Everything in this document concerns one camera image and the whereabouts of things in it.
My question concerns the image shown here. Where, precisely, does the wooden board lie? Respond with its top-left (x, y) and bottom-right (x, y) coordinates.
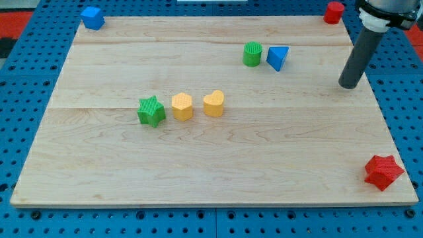
top-left (11, 16), bottom-right (418, 208)

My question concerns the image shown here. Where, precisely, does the yellow heart block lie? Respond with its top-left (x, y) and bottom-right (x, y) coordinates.
top-left (203, 90), bottom-right (225, 117)

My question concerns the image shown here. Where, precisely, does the yellow hexagon block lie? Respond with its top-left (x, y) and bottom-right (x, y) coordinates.
top-left (171, 93), bottom-right (193, 121)

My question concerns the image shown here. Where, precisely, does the green star block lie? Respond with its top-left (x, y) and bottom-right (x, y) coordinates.
top-left (137, 95), bottom-right (166, 128)

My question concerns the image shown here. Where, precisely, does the green cylinder block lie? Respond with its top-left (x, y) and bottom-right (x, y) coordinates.
top-left (243, 42), bottom-right (262, 67)

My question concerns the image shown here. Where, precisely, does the blue triangle block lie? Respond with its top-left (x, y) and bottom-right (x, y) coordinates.
top-left (266, 46), bottom-right (289, 72)

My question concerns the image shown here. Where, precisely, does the blue cube block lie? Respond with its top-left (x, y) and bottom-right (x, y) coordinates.
top-left (80, 7), bottom-right (105, 30)

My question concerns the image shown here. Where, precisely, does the red cylinder block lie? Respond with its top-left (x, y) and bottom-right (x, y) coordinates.
top-left (323, 1), bottom-right (345, 24)

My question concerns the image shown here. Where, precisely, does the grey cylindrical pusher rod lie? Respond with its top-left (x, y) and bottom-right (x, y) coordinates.
top-left (338, 27), bottom-right (384, 89)

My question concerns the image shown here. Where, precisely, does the red star block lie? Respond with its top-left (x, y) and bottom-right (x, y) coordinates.
top-left (364, 155), bottom-right (404, 191)

